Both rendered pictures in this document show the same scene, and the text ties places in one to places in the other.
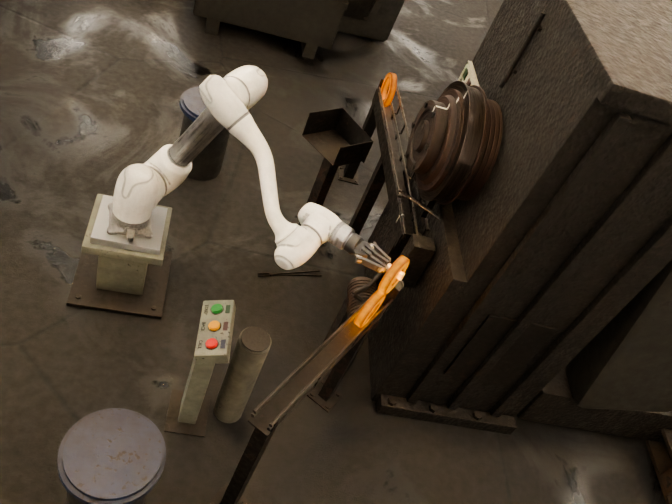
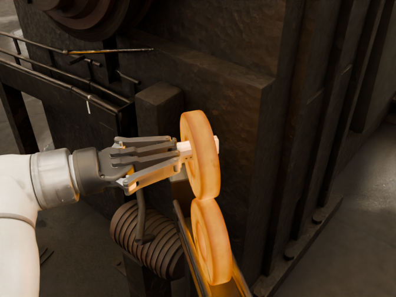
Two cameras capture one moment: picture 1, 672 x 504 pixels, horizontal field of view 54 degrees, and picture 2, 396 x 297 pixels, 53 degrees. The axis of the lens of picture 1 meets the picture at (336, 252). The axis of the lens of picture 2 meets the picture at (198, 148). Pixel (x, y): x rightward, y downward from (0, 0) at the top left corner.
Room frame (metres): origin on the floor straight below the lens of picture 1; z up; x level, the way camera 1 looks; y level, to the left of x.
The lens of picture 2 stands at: (1.27, 0.07, 1.28)
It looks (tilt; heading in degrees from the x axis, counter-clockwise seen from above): 38 degrees down; 328
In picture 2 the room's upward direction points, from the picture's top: straight up
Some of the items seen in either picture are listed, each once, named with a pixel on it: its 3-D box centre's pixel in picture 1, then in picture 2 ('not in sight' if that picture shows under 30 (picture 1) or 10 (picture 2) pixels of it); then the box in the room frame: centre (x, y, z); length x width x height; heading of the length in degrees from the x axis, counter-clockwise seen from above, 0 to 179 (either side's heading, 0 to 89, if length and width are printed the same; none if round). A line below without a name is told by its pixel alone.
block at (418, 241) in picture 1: (413, 261); (162, 131); (2.02, -0.30, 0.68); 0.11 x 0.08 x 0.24; 108
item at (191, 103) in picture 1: (204, 135); not in sight; (2.78, 0.91, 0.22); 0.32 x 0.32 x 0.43
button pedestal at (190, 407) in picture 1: (200, 372); not in sight; (1.37, 0.27, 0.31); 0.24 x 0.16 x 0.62; 18
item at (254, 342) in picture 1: (240, 377); not in sight; (1.45, 0.13, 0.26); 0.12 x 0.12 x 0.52
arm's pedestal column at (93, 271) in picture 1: (125, 256); not in sight; (1.84, 0.84, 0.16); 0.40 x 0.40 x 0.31; 21
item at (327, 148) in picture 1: (319, 182); not in sight; (2.64, 0.22, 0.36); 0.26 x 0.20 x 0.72; 53
